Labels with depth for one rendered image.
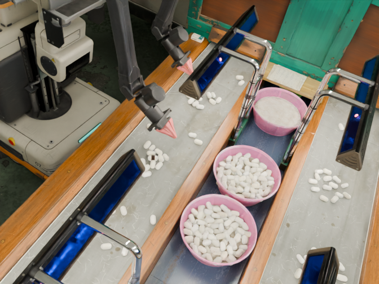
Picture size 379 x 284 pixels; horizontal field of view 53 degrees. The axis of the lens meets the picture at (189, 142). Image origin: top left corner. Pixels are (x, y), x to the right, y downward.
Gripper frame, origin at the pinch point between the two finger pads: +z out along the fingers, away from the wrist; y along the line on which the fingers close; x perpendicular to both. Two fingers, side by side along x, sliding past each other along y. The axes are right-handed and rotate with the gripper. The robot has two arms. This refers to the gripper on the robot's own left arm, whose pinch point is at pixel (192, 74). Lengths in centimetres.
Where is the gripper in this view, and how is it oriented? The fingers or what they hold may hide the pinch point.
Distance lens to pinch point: 177.3
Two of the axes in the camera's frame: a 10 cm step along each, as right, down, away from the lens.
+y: 4.4, -6.4, 6.3
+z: 5.8, 7.4, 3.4
